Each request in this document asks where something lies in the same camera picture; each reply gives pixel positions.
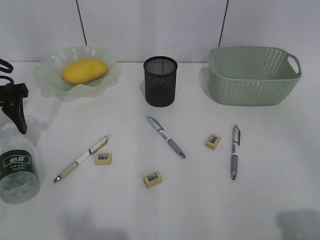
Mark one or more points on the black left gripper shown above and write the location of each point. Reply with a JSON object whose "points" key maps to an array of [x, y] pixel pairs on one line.
{"points": [[11, 102]]}

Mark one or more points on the clear water bottle green label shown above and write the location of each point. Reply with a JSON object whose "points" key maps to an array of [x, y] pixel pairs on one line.
{"points": [[19, 179]]}

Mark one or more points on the yellow mango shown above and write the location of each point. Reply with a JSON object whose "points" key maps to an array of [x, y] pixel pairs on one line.
{"points": [[84, 71]]}

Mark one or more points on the grey clear ballpoint pen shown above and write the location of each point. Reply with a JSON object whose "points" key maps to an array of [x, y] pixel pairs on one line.
{"points": [[235, 143]]}

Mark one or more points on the pale green glass plate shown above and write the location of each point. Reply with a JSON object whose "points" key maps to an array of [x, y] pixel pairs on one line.
{"points": [[48, 73]]}

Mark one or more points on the yellow eraser left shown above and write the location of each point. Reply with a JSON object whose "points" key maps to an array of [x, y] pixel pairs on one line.
{"points": [[103, 159]]}

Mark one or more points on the yellow eraser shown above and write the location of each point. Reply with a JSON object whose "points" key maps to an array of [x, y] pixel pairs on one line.
{"points": [[153, 179], [103, 159], [212, 141]]}

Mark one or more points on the blue grey ballpoint pen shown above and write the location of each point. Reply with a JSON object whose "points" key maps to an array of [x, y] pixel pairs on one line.
{"points": [[156, 125]]}

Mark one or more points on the black mesh pen holder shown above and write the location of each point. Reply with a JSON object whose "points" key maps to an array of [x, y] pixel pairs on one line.
{"points": [[160, 73]]}

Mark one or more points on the yellow eraser middle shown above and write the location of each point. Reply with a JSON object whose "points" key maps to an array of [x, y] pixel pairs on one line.
{"points": [[153, 179]]}

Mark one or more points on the yellow eraser right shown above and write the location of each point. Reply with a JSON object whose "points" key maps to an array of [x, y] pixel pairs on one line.
{"points": [[212, 141]]}

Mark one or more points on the green woven plastic basket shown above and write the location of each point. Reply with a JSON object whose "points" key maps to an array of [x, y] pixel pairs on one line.
{"points": [[252, 76]]}

